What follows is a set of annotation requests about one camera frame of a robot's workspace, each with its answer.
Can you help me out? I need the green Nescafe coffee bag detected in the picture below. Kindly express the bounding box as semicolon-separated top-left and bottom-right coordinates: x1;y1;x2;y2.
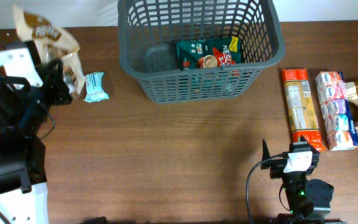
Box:
175;36;242;69

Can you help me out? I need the grey plastic basket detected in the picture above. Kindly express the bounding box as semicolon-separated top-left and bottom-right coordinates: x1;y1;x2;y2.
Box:
117;0;285;104

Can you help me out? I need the left black cable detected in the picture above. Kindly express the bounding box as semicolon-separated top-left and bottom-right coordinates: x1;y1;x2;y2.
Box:
39;105;56;141

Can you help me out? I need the right black cable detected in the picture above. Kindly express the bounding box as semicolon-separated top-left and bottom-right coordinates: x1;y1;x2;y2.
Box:
246;152;289;224

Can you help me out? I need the beige brown cookie bag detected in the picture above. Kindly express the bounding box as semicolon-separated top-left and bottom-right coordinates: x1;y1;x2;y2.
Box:
12;6;85;97

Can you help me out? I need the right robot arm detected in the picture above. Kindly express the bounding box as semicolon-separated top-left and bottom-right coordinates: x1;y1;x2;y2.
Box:
261;136;334;223

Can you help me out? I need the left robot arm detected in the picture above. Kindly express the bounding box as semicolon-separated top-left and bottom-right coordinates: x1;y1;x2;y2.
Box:
0;40;73;223

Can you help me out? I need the black cable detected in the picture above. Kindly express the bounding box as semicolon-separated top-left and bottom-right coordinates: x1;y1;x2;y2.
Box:
246;152;289;224
39;105;56;141

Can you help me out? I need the light blue snack packet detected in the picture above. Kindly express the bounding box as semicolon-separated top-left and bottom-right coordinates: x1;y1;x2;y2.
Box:
84;72;109;103

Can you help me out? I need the orange biscuit pack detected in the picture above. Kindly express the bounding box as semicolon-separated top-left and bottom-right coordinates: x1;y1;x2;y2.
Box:
282;68;326;152

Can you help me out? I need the Kleenex tissue multipack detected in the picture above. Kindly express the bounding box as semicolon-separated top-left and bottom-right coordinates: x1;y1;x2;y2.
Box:
315;72;358;151

